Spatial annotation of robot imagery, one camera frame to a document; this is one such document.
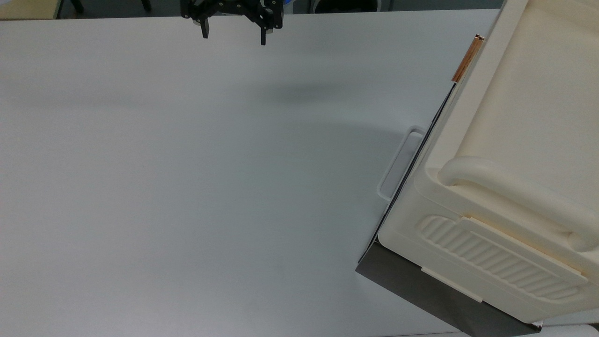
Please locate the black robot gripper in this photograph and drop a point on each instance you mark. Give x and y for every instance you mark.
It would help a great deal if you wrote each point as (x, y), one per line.
(234, 7)

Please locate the black chair leg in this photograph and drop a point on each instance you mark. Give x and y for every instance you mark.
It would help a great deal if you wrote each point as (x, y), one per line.
(77, 5)
(146, 4)

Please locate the dark round waste bin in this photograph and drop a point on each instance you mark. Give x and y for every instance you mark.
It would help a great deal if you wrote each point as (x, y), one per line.
(346, 4)

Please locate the light wooden desk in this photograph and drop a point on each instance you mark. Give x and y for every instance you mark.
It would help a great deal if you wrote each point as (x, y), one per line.
(25, 8)

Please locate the wooden stick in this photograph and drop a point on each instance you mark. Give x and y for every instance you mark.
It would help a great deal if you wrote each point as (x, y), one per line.
(468, 58)

